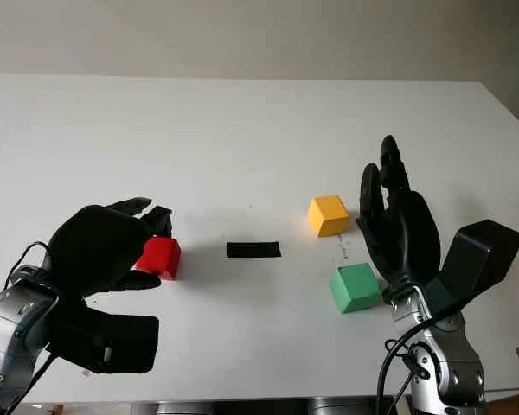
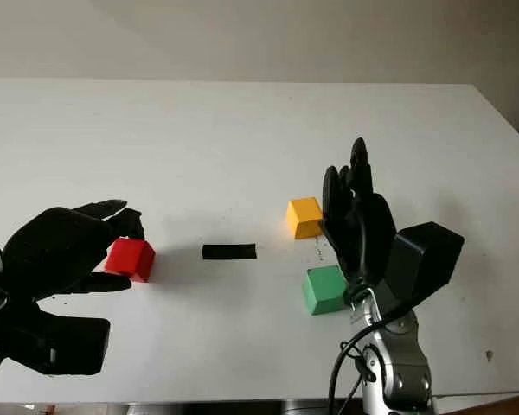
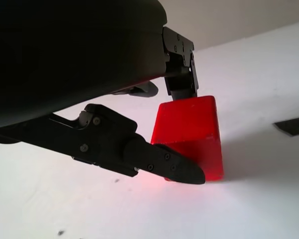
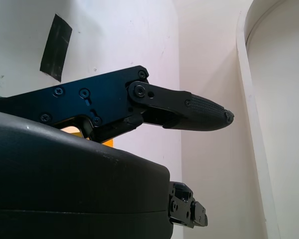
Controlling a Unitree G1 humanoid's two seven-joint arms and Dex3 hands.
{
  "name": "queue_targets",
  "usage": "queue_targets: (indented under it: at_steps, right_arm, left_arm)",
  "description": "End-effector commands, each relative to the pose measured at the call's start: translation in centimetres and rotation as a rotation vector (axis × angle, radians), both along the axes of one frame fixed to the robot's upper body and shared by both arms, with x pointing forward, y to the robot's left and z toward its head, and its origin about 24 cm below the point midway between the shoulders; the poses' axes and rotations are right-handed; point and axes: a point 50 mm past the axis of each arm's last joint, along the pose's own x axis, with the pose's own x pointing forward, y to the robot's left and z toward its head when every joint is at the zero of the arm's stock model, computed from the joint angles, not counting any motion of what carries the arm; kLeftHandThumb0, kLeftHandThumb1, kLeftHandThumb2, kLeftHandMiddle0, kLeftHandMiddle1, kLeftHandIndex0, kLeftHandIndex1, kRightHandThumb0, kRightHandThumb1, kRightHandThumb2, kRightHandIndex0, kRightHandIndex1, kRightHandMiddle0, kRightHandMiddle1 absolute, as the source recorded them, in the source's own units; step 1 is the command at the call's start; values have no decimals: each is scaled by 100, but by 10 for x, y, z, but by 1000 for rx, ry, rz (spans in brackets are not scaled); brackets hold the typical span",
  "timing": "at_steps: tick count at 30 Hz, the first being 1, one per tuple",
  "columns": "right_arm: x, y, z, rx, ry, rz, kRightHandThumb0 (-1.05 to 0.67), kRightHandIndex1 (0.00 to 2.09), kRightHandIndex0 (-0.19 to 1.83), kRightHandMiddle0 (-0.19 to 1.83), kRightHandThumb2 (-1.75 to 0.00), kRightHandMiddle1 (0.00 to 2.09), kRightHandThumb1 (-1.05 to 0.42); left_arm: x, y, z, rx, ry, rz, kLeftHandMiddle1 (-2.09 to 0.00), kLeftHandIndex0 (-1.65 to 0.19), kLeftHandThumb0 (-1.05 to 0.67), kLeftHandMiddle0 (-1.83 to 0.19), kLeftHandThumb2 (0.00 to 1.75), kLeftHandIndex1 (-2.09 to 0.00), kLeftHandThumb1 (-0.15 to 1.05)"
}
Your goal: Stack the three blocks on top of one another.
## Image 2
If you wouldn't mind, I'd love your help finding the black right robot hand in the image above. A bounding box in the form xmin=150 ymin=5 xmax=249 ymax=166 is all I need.
xmin=319 ymin=137 xmax=397 ymax=299

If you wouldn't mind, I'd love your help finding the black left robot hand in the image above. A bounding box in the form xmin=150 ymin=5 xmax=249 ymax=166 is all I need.
xmin=2 ymin=199 xmax=146 ymax=304

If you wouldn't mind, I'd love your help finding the yellow wooden block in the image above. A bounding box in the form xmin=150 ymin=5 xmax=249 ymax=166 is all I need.
xmin=285 ymin=196 xmax=324 ymax=240

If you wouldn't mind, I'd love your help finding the green wooden block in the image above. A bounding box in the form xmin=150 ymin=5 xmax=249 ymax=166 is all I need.
xmin=301 ymin=265 xmax=349 ymax=316

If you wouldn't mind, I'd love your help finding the red wooden block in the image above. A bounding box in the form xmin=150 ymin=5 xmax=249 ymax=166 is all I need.
xmin=104 ymin=236 xmax=157 ymax=284

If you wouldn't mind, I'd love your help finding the black tape strip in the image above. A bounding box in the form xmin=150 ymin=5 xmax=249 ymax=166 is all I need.
xmin=201 ymin=243 xmax=258 ymax=262

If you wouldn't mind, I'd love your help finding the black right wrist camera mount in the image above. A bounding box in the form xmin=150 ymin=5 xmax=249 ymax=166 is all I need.
xmin=374 ymin=220 xmax=465 ymax=321

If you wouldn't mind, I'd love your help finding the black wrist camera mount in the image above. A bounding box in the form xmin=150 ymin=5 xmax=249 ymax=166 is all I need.
xmin=374 ymin=220 xmax=465 ymax=321
xmin=0 ymin=297 xmax=112 ymax=376

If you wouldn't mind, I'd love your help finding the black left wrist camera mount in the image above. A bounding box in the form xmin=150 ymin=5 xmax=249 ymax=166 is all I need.
xmin=0 ymin=297 xmax=112 ymax=376

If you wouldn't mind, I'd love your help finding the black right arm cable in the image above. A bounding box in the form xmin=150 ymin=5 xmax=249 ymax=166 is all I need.
xmin=327 ymin=322 xmax=381 ymax=415

